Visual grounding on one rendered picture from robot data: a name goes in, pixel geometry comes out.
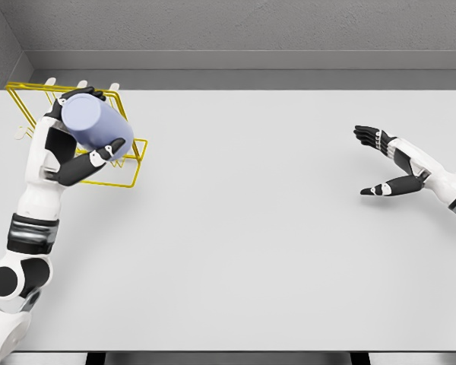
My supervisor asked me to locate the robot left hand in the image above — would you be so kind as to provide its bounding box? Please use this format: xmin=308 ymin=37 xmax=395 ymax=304
xmin=24 ymin=86 xmax=127 ymax=188

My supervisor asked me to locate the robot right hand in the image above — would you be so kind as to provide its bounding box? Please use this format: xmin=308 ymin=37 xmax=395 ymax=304
xmin=353 ymin=125 xmax=442 ymax=198

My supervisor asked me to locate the lavender cup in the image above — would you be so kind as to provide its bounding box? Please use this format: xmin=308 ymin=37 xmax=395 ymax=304
xmin=61 ymin=94 xmax=135 ymax=163

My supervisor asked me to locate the yellow wire cup holder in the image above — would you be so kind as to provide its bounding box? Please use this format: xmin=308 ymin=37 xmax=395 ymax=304
xmin=4 ymin=77 xmax=149 ymax=189

